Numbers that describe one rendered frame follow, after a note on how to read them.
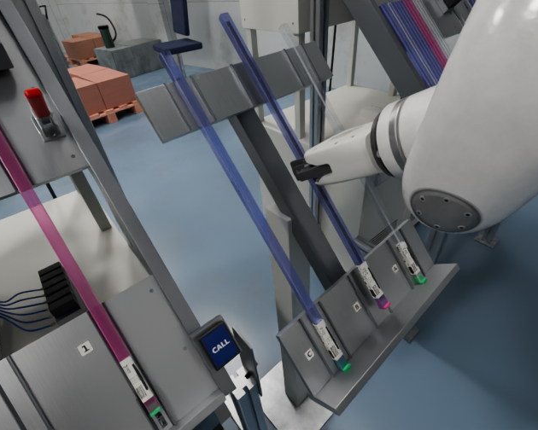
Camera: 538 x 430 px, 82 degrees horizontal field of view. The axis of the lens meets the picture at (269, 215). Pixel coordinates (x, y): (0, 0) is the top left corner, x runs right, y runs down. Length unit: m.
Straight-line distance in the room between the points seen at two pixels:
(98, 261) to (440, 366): 1.20
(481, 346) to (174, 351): 1.23
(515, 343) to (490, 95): 1.42
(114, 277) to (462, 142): 0.79
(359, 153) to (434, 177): 0.13
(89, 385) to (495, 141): 0.48
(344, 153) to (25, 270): 0.88
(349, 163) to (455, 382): 1.14
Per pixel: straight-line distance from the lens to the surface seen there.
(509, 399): 1.45
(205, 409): 0.50
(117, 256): 0.92
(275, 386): 1.27
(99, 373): 0.49
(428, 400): 1.34
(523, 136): 0.20
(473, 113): 0.20
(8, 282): 1.03
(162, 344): 0.49
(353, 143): 0.35
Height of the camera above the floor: 1.19
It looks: 39 degrees down
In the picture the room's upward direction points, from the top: 6 degrees counter-clockwise
